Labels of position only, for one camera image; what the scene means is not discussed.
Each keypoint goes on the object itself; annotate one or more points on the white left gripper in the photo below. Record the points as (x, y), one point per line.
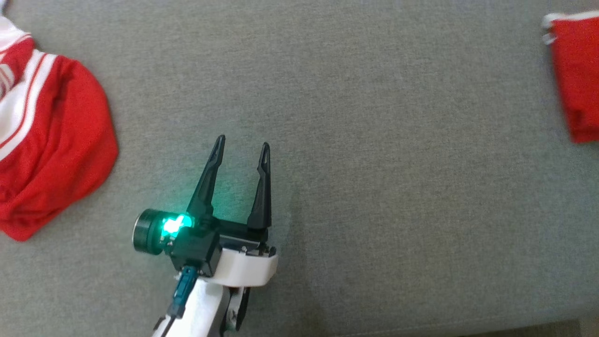
(245, 267)

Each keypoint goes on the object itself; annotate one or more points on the red white basketball jersey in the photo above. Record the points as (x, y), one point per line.
(61, 154)

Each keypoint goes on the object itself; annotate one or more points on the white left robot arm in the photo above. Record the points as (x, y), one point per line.
(201, 311)

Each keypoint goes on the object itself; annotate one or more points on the large grey sofa seat cushion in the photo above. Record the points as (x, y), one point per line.
(374, 187)

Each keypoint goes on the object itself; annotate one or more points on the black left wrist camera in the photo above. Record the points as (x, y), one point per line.
(182, 236)

